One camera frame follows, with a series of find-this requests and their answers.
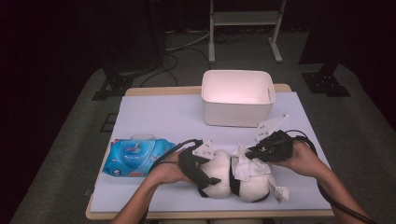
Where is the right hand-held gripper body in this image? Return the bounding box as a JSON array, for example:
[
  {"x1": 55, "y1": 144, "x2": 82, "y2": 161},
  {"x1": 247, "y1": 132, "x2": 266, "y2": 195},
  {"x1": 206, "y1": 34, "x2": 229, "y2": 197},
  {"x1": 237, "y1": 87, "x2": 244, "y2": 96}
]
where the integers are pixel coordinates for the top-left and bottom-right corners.
[{"x1": 253, "y1": 113, "x2": 294, "y2": 163}]

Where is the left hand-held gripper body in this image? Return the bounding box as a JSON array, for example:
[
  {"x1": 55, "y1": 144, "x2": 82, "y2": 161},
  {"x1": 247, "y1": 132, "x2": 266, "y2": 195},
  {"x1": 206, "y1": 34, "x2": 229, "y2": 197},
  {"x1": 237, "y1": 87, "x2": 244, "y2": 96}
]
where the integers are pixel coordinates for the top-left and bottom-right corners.
[{"x1": 177, "y1": 139, "x2": 217, "y2": 189}]

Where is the panda plush toy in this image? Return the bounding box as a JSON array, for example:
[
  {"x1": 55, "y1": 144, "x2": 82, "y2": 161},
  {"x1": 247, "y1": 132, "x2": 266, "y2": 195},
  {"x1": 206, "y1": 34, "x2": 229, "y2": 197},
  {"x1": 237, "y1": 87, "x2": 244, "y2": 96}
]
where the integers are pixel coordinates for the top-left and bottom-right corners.
[{"x1": 197, "y1": 148, "x2": 290, "y2": 203}]

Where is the white wet wipe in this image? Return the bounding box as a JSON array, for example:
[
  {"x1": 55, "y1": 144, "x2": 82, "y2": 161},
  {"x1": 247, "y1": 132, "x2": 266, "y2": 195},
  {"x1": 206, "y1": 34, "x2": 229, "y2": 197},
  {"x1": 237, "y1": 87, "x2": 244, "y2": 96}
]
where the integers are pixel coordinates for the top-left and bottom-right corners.
[{"x1": 232, "y1": 143, "x2": 272, "y2": 182}]

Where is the white plastic bin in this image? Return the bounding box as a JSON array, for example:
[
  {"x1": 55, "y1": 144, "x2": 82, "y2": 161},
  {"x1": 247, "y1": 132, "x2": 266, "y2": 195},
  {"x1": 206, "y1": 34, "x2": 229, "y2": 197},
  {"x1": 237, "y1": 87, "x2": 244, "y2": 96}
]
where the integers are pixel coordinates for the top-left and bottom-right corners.
[{"x1": 200, "y1": 69, "x2": 276, "y2": 128}]

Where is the blue wet wipes pack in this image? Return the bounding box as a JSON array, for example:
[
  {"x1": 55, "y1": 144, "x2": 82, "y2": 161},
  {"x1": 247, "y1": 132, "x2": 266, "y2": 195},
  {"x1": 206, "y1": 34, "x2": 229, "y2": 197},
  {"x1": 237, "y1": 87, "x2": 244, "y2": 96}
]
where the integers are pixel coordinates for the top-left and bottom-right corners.
[{"x1": 102, "y1": 133, "x2": 177, "y2": 178}]

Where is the person's left hand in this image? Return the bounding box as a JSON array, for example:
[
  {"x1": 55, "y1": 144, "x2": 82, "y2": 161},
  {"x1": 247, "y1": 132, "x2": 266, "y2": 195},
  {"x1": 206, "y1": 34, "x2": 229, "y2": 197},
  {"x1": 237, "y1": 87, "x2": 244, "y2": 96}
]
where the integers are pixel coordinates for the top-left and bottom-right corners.
[{"x1": 146, "y1": 152, "x2": 194, "y2": 189}]

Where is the person's right hand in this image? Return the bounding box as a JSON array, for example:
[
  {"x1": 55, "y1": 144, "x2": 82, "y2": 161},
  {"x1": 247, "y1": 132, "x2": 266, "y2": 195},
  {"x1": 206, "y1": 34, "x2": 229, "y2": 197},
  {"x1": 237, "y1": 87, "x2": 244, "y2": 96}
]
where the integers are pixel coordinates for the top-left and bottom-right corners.
[{"x1": 274, "y1": 140, "x2": 329, "y2": 179}]

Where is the pale lavender table mat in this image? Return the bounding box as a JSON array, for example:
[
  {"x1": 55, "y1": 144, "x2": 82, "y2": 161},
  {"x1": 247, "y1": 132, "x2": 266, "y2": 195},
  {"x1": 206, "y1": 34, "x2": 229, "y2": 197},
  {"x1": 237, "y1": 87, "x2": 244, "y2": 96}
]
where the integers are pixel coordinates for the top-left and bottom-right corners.
[{"x1": 90, "y1": 91, "x2": 332, "y2": 214}]

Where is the black stand base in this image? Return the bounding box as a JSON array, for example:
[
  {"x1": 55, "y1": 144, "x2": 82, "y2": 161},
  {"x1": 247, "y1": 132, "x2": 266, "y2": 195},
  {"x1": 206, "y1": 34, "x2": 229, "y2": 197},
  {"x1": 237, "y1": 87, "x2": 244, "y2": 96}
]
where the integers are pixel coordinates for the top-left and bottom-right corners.
[
  {"x1": 92, "y1": 66, "x2": 134, "y2": 101},
  {"x1": 301, "y1": 62, "x2": 352, "y2": 98}
]

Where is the white metal stand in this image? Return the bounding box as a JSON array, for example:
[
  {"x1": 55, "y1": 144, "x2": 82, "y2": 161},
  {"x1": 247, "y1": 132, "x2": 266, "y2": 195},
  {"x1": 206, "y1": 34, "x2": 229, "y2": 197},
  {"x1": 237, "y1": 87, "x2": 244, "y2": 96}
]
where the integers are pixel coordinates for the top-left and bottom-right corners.
[{"x1": 207, "y1": 0, "x2": 288, "y2": 64}]

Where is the left hand-held gripper cable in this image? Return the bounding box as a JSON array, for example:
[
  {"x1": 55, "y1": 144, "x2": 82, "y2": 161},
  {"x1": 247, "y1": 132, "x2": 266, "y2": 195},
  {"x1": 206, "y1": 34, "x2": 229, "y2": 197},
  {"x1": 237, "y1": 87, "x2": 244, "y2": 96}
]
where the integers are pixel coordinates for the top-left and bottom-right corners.
[{"x1": 148, "y1": 138, "x2": 204, "y2": 169}]

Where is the hand-held gripper cable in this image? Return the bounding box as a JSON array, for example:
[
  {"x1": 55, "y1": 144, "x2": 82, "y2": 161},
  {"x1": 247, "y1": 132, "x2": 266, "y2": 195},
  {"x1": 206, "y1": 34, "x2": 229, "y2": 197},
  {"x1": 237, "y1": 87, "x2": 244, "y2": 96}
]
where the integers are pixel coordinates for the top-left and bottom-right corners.
[
  {"x1": 285, "y1": 129, "x2": 378, "y2": 224},
  {"x1": 148, "y1": 138, "x2": 204, "y2": 169}
]

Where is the right hand-held gripper cable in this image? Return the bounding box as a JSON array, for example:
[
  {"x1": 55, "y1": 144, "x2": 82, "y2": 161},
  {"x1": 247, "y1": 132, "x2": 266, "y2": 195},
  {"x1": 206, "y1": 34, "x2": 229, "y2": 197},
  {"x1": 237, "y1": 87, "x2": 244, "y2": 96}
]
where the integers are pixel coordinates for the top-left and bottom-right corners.
[{"x1": 285, "y1": 129, "x2": 378, "y2": 224}]

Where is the black floor frame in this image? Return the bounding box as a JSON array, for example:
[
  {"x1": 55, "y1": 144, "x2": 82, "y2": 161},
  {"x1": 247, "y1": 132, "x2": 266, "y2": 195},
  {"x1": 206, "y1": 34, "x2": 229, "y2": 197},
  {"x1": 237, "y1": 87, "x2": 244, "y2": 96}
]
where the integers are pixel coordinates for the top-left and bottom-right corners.
[{"x1": 100, "y1": 113, "x2": 119, "y2": 133}]

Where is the black floor cable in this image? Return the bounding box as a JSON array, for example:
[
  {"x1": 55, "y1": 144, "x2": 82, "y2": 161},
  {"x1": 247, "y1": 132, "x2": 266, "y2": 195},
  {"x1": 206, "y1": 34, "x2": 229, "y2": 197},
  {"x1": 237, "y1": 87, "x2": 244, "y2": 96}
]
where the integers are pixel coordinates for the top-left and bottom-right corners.
[{"x1": 139, "y1": 46, "x2": 213, "y2": 89}]

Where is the black cable bundle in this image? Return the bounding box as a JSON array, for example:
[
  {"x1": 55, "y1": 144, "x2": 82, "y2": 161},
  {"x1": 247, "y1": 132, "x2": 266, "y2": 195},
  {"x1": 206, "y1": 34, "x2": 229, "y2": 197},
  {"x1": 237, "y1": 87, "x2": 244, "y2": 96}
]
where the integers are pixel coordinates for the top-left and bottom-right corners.
[{"x1": 214, "y1": 31, "x2": 250, "y2": 45}]

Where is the white floor cable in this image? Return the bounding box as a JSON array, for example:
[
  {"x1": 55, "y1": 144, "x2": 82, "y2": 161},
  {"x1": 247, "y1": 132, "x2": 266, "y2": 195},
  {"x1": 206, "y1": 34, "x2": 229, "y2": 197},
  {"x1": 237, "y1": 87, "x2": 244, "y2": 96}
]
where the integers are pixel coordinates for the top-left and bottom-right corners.
[{"x1": 164, "y1": 30, "x2": 211, "y2": 52}]

